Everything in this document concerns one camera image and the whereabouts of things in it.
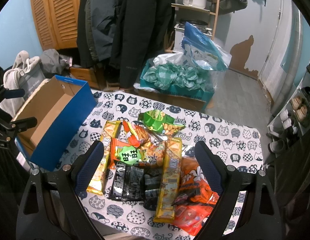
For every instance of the black hanging coat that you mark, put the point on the black hanging coat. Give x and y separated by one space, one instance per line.
139 36

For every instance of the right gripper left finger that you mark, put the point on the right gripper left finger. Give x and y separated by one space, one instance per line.
50 207

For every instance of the black snack bag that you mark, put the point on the black snack bag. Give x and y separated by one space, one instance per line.
133 183

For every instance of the orange green rice cracker bag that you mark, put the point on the orange green rice cracker bag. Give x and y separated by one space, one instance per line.
152 156

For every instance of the blue cardboard box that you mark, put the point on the blue cardboard box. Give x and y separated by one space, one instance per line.
60 105

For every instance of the yellow cracker pack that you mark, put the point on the yellow cracker pack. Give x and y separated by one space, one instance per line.
97 182
165 211

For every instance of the wooden crate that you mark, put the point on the wooden crate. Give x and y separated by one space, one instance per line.
85 74

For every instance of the red orange snack bag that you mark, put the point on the red orange snack bag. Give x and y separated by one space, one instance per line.
190 217

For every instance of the grey hoodie pile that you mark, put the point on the grey hoodie pile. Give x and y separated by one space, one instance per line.
27 73

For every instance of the wooden shelf rack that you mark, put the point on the wooden shelf rack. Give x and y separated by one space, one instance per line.
202 13

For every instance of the orange stick snack bag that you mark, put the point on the orange stick snack bag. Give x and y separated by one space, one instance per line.
136 135

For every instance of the large orange snack bag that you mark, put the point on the large orange snack bag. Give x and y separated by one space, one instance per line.
193 186

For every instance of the cat pattern tablecloth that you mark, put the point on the cat pattern tablecloth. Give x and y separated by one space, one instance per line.
235 144

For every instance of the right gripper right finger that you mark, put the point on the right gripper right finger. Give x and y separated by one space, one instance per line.
259 217

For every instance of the grey hanging jacket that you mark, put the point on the grey hanging jacket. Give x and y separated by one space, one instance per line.
95 31

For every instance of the shoe rack with shoes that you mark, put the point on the shoe rack with shoes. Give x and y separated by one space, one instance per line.
293 120

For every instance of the green pea snack bag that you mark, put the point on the green pea snack bag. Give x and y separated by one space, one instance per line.
161 123

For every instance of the wooden louvered door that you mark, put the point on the wooden louvered door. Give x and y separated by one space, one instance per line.
56 23

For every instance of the blue plastic bag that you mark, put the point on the blue plastic bag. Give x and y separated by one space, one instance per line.
202 51

